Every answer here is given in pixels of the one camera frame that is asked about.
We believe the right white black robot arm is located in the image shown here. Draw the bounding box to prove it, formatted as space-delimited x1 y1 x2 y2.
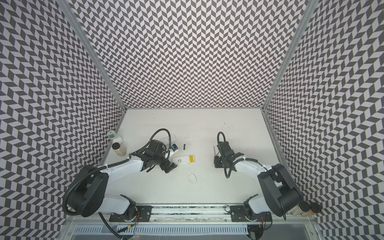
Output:
214 132 304 221

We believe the jar with black lid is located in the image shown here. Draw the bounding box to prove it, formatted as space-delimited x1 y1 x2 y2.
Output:
112 143 127 157

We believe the white slotted cable duct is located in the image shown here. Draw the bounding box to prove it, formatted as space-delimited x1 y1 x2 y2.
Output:
74 225 249 236

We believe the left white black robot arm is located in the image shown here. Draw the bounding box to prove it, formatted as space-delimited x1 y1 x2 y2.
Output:
62 128 178 221

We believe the clear jar black lid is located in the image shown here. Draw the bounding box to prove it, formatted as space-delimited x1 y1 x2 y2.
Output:
291 201 311 216

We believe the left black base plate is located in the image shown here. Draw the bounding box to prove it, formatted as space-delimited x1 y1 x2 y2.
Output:
109 205 153 223

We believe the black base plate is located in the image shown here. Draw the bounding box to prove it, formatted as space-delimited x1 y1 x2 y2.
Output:
229 205 272 223
109 205 153 223

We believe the aluminium mounting rail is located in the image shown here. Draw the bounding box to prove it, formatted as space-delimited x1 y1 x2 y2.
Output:
64 203 317 225

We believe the brown jar black lid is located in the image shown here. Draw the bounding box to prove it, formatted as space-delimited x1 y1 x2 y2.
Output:
302 202 323 217

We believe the white bottle green cap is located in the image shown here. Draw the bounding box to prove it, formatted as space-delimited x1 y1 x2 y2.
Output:
107 130 124 145

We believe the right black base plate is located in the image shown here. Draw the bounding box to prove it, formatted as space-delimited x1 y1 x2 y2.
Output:
229 205 272 223

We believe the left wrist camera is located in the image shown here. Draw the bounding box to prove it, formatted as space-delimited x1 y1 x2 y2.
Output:
168 144 179 158

